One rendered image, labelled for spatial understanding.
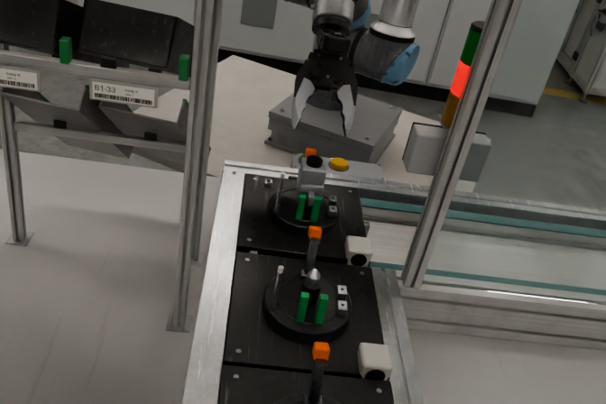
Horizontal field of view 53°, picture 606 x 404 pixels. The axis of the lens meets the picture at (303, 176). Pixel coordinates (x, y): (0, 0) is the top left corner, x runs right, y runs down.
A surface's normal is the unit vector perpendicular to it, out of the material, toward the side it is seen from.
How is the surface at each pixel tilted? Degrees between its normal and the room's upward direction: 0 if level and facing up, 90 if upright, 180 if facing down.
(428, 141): 90
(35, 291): 0
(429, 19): 90
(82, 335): 0
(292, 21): 90
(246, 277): 0
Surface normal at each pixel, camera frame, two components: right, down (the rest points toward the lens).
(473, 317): 0.01, 0.54
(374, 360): 0.16, -0.83
